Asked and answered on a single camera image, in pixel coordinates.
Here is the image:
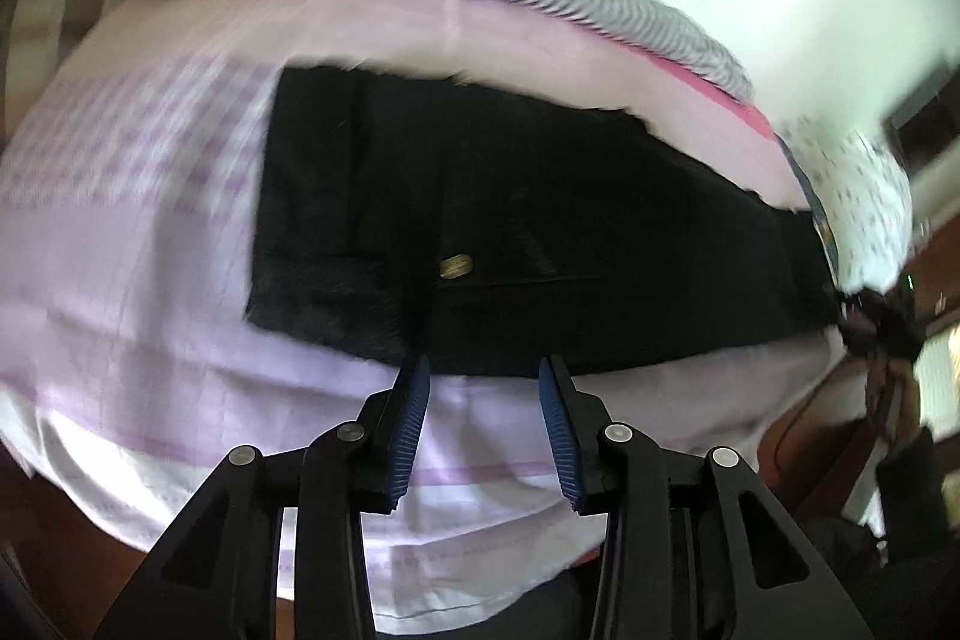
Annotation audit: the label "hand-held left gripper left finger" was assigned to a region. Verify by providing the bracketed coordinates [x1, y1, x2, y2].
[94, 353, 432, 640]

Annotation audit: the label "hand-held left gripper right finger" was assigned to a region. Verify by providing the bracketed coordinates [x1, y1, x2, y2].
[538, 353, 875, 640]

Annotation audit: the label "black pants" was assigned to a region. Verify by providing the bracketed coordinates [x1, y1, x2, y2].
[244, 64, 842, 380]

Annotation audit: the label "person's right forearm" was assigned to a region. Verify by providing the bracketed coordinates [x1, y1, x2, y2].
[862, 355, 950, 540]

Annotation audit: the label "white dotted pillow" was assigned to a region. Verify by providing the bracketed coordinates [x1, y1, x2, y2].
[776, 113, 914, 298]

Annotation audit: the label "pink purple checked bed sheet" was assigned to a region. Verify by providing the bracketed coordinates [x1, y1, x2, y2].
[0, 0, 845, 618]

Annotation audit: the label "brown wooden bed frame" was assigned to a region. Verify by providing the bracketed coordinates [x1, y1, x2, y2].
[754, 336, 890, 540]

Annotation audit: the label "dark wall shelf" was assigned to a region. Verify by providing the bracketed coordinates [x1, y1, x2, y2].
[881, 51, 960, 169]

